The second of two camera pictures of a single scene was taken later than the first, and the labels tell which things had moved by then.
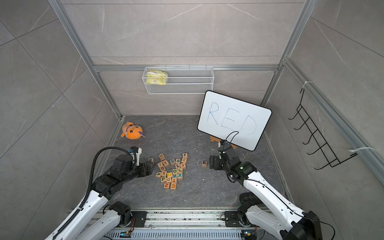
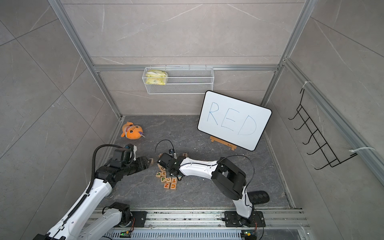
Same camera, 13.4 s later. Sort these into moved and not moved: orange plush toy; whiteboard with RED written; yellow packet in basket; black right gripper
Moved: black right gripper
Not moved: whiteboard with RED written; yellow packet in basket; orange plush toy
